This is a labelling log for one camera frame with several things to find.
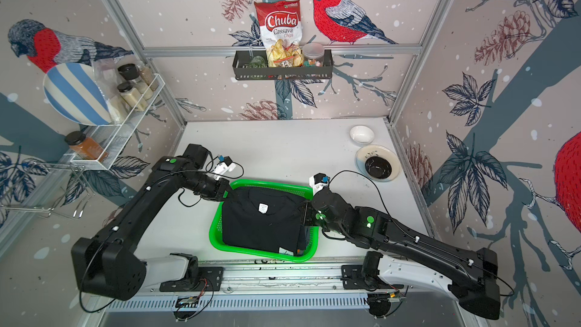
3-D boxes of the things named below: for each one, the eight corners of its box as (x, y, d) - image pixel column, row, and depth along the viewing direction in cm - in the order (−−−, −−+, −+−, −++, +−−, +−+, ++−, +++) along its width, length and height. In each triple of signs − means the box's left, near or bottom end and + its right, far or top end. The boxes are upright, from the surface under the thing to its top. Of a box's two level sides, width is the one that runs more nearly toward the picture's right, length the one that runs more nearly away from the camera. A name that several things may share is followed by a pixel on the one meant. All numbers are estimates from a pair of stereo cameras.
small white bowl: (351, 147, 112) (353, 140, 107) (348, 133, 118) (350, 125, 114) (372, 147, 112) (376, 140, 107) (368, 133, 118) (371, 125, 114)
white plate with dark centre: (360, 184, 98) (363, 176, 93) (353, 149, 111) (355, 140, 106) (399, 184, 98) (404, 176, 93) (387, 149, 111) (391, 140, 106)
